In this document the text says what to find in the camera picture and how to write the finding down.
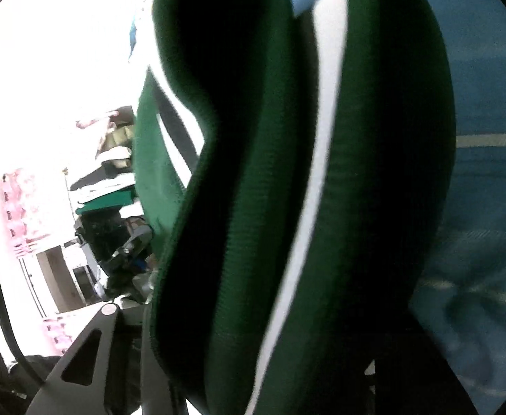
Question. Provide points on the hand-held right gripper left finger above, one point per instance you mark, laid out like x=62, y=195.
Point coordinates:
x=101, y=341

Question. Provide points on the green and cream varsity jacket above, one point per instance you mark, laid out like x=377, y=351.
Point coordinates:
x=244, y=224

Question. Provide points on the dark cloth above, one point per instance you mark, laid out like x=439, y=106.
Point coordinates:
x=2, y=380

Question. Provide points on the pile of folded clothes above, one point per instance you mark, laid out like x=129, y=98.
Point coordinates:
x=106, y=177

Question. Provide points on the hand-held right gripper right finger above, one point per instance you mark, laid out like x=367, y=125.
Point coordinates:
x=413, y=380

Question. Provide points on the pink clothes hanger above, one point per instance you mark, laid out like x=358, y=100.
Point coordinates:
x=95, y=120

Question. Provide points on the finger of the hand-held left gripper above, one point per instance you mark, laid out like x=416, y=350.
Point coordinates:
x=133, y=248

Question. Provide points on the wooden cabinet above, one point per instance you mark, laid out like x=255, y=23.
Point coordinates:
x=58, y=276

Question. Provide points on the pink patterned curtain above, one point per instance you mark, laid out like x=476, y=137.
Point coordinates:
x=17, y=212

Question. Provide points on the blue striped bed sheet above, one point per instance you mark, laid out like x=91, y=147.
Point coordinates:
x=486, y=203

